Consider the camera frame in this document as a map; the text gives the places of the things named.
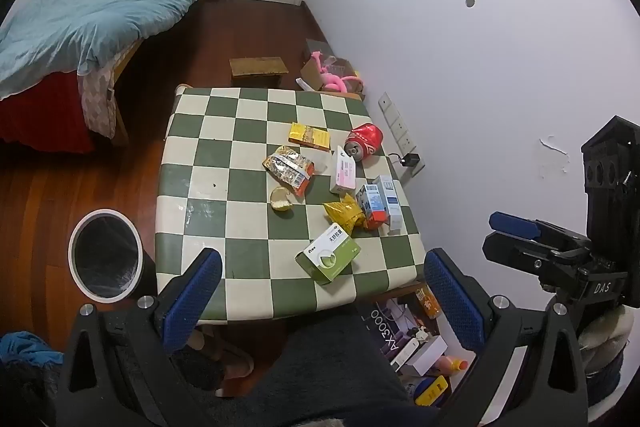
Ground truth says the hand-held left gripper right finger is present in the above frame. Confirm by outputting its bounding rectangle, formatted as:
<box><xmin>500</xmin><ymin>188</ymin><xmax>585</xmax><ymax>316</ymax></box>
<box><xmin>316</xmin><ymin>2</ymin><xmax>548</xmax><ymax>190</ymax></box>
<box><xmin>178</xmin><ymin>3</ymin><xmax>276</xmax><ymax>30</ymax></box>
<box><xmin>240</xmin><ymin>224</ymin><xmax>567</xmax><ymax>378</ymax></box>
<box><xmin>424</xmin><ymin>248</ymin><xmax>590</xmax><ymax>427</ymax></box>

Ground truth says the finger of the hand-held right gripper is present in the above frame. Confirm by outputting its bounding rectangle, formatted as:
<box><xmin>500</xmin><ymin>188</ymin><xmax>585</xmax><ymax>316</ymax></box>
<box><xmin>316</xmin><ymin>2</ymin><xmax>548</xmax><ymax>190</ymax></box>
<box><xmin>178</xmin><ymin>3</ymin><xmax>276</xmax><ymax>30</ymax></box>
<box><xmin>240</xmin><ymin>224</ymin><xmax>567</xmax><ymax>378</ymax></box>
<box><xmin>481</xmin><ymin>231</ymin><xmax>590</xmax><ymax>279</ymax></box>
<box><xmin>489</xmin><ymin>211</ymin><xmax>592</xmax><ymax>253</ymax></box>

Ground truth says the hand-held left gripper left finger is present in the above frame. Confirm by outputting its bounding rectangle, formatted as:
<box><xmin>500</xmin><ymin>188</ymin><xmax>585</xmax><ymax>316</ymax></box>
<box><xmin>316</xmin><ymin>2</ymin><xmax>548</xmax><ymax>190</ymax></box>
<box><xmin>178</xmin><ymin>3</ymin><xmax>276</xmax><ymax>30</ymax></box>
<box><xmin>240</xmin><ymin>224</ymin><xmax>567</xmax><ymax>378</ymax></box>
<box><xmin>55</xmin><ymin>247</ymin><xmax>223</xmax><ymax>427</ymax></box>

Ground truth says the black white-rimmed trash bin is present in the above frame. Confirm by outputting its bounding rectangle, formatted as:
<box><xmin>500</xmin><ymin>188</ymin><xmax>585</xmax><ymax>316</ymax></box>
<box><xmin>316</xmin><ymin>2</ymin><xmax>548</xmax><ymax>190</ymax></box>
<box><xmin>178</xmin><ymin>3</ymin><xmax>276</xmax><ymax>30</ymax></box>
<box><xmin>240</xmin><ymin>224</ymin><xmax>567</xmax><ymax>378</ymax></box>
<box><xmin>67</xmin><ymin>208</ymin><xmax>159</xmax><ymax>306</ymax></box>

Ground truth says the white blue box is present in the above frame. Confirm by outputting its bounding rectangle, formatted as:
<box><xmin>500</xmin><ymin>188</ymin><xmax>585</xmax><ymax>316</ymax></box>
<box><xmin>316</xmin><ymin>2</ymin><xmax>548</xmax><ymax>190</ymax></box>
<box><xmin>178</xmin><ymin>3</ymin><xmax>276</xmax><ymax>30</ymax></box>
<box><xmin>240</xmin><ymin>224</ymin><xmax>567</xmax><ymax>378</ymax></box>
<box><xmin>374</xmin><ymin>175</ymin><xmax>405</xmax><ymax>233</ymax></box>

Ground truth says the blue orange small box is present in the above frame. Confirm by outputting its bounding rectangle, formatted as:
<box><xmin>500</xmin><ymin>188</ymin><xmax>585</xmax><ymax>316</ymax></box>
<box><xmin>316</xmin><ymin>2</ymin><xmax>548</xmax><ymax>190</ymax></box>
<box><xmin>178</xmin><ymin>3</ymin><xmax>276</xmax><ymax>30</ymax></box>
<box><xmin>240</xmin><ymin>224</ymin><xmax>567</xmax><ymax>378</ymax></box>
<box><xmin>355</xmin><ymin>183</ymin><xmax>391</xmax><ymax>231</ymax></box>

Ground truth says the green white box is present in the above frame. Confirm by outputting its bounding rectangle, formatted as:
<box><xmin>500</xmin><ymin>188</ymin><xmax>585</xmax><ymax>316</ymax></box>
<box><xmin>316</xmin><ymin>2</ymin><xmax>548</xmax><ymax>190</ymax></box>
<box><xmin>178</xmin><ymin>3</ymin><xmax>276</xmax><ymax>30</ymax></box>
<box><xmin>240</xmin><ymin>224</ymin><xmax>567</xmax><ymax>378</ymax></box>
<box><xmin>294</xmin><ymin>229</ymin><xmax>362</xmax><ymax>287</ymax></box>

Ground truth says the yellow wrapper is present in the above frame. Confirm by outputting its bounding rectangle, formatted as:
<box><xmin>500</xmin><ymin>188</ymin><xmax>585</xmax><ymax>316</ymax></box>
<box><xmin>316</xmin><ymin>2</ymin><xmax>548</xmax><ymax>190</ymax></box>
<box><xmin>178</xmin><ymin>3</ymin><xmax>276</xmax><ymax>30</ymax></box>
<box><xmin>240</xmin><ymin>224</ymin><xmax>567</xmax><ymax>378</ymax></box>
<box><xmin>322</xmin><ymin>194</ymin><xmax>367</xmax><ymax>238</ymax></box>

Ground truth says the silver orange snack wrapper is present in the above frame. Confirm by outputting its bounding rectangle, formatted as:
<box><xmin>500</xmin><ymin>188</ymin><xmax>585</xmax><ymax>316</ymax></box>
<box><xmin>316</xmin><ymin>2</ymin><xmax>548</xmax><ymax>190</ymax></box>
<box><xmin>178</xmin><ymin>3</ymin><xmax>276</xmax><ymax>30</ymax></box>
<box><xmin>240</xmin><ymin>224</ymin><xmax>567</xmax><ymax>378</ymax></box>
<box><xmin>262</xmin><ymin>146</ymin><xmax>316</xmax><ymax>198</ymax></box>

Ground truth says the pink white box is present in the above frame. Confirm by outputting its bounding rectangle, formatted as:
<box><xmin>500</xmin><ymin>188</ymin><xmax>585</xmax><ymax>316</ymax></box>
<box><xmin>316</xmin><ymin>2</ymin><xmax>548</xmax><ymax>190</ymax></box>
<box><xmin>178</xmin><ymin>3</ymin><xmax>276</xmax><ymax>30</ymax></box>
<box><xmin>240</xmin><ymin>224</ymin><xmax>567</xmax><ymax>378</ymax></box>
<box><xmin>329</xmin><ymin>145</ymin><xmax>359</xmax><ymax>196</ymax></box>

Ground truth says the red soda can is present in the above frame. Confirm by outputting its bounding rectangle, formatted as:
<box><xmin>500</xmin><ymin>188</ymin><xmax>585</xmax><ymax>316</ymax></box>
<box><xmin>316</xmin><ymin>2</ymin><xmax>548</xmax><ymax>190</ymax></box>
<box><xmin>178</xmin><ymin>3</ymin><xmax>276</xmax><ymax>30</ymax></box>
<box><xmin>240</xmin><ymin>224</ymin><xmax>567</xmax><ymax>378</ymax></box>
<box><xmin>345</xmin><ymin>123</ymin><xmax>385</xmax><ymax>163</ymax></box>

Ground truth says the yellow box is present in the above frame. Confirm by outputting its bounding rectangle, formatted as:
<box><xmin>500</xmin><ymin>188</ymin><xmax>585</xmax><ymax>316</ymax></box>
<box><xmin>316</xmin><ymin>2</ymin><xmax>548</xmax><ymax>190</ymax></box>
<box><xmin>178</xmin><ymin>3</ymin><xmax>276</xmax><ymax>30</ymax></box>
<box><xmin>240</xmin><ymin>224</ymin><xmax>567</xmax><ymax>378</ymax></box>
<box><xmin>287</xmin><ymin>122</ymin><xmax>332</xmax><ymax>152</ymax></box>

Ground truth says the person's right forearm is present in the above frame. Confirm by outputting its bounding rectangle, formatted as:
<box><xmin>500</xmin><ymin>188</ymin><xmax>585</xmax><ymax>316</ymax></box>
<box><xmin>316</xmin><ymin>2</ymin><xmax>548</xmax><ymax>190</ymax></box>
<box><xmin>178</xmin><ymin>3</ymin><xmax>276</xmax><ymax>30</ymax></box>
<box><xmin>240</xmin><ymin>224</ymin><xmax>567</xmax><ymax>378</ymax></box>
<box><xmin>575</xmin><ymin>306</ymin><xmax>629</xmax><ymax>408</ymax></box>

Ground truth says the orange packet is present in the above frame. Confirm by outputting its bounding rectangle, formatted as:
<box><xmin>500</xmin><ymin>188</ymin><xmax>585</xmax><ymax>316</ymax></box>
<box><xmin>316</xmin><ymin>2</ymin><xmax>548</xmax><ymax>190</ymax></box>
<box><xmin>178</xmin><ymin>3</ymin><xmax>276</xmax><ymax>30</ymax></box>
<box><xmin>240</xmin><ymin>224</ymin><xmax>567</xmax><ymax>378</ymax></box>
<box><xmin>414</xmin><ymin>286</ymin><xmax>444</xmax><ymax>321</ymax></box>

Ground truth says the orange bottle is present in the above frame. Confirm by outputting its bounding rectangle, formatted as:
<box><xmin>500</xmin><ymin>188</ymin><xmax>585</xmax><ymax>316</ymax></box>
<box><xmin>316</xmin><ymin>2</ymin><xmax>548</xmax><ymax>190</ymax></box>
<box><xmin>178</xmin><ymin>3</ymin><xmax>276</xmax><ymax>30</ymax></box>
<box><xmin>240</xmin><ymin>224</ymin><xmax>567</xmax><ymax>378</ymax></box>
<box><xmin>437</xmin><ymin>355</ymin><xmax>471</xmax><ymax>376</ymax></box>

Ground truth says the beige slipper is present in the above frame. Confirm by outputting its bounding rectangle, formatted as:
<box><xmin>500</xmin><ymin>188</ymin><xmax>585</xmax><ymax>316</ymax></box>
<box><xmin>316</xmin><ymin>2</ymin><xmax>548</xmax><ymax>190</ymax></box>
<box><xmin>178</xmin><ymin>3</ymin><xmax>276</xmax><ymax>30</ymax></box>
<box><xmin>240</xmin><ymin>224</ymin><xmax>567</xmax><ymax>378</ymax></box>
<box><xmin>187</xmin><ymin>326</ymin><xmax>256</xmax><ymax>381</ymax></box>

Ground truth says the black fluffy slipper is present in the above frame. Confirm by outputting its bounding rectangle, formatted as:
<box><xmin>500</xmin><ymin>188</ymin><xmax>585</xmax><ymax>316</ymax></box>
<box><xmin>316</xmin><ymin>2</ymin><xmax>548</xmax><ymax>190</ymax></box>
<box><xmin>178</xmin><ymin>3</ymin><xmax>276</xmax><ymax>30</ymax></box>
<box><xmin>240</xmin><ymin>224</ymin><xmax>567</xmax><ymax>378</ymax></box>
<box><xmin>172</xmin><ymin>346</ymin><xmax>226</xmax><ymax>391</ymax></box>

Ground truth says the dark purple box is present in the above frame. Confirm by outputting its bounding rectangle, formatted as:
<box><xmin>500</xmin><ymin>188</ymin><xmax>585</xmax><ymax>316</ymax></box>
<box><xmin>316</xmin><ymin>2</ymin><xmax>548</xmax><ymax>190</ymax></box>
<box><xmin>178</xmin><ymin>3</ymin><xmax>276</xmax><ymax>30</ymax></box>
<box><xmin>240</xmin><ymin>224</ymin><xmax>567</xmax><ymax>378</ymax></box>
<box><xmin>357</xmin><ymin>301</ymin><xmax>417</xmax><ymax>359</ymax></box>

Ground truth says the green white checkered tablecloth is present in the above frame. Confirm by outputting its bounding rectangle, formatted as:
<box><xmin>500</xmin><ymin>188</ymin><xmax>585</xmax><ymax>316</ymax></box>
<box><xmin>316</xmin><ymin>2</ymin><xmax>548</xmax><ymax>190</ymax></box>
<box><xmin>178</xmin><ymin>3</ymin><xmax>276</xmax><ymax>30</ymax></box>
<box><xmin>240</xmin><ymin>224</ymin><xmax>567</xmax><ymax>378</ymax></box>
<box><xmin>154</xmin><ymin>84</ymin><xmax>429</xmax><ymax>323</ymax></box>

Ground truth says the yellow black item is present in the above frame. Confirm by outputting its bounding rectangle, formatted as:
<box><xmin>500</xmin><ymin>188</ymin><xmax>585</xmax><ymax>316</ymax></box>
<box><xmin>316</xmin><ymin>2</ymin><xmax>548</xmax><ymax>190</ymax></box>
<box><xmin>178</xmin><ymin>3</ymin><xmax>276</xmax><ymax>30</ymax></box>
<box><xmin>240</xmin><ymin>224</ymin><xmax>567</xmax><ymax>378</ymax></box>
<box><xmin>414</xmin><ymin>374</ymin><xmax>449</xmax><ymax>408</ymax></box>

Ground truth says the person's dark trouser leg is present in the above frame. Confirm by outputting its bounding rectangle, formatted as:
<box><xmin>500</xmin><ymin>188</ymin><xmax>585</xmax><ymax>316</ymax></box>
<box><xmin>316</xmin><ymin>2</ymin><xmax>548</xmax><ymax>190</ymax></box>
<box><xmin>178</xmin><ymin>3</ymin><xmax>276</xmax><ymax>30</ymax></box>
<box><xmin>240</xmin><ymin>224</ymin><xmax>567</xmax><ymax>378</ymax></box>
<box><xmin>190</xmin><ymin>311</ymin><xmax>437</xmax><ymax>427</ymax></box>

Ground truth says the white power strip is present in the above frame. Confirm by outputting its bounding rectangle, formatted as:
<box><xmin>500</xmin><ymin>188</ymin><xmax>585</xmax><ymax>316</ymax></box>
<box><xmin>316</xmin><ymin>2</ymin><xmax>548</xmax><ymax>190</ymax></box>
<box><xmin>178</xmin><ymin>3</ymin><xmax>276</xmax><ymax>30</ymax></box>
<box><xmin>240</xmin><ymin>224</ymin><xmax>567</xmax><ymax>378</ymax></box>
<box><xmin>378</xmin><ymin>91</ymin><xmax>427</xmax><ymax>178</ymax></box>

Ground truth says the blue cloth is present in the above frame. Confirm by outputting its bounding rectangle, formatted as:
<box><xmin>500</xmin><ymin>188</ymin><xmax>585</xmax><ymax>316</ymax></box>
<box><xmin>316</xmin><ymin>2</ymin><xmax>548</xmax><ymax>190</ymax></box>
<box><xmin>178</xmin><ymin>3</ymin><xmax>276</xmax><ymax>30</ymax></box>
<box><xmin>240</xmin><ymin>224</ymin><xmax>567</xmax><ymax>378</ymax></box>
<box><xmin>0</xmin><ymin>331</ymin><xmax>64</xmax><ymax>366</ymax></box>

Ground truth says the dark cloth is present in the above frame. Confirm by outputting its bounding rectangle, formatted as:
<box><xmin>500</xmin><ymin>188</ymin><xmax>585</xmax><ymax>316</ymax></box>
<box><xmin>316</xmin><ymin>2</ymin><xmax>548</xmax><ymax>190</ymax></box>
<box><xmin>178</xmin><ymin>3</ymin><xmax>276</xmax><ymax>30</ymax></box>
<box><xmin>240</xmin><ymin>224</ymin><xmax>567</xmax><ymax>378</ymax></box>
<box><xmin>0</xmin><ymin>359</ymin><xmax>66</xmax><ymax>427</ymax></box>

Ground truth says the grey patterned blanket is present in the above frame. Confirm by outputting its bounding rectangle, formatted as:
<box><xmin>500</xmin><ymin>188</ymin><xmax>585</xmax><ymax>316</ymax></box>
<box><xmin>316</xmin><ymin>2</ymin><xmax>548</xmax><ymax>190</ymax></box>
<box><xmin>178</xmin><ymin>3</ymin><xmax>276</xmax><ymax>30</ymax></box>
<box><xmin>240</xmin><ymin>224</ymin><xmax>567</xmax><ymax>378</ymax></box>
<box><xmin>79</xmin><ymin>63</ymin><xmax>119</xmax><ymax>140</ymax></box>

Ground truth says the red bed sheet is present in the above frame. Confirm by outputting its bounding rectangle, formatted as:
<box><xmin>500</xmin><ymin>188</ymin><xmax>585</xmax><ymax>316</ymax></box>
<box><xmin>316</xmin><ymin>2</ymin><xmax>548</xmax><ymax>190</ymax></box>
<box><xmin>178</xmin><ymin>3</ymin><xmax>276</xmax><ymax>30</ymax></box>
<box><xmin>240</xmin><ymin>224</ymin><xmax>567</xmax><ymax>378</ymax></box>
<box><xmin>0</xmin><ymin>71</ymin><xmax>97</xmax><ymax>156</ymax></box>

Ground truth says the small wooden stool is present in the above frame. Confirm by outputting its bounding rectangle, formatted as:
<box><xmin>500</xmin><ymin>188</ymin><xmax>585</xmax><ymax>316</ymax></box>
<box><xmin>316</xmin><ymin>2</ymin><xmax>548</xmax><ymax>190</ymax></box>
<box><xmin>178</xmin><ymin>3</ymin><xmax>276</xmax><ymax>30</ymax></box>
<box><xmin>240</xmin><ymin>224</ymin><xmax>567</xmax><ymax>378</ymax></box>
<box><xmin>229</xmin><ymin>56</ymin><xmax>290</xmax><ymax>88</ymax></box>

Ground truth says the pink toy in cardboard box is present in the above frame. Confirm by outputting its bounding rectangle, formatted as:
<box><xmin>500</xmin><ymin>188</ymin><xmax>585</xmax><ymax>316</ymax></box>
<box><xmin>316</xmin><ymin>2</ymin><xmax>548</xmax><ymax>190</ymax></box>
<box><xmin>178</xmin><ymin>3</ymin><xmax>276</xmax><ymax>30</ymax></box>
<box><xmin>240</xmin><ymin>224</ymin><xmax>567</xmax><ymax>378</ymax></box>
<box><xmin>298</xmin><ymin>38</ymin><xmax>369</xmax><ymax>100</ymax></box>

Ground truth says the light blue duvet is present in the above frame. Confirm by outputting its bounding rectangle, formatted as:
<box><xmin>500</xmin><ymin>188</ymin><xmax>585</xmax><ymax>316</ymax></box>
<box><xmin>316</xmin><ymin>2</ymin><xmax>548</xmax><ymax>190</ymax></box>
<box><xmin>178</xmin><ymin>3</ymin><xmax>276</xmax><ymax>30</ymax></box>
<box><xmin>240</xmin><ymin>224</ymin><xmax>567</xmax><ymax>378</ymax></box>
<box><xmin>0</xmin><ymin>0</ymin><xmax>218</xmax><ymax>100</ymax></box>

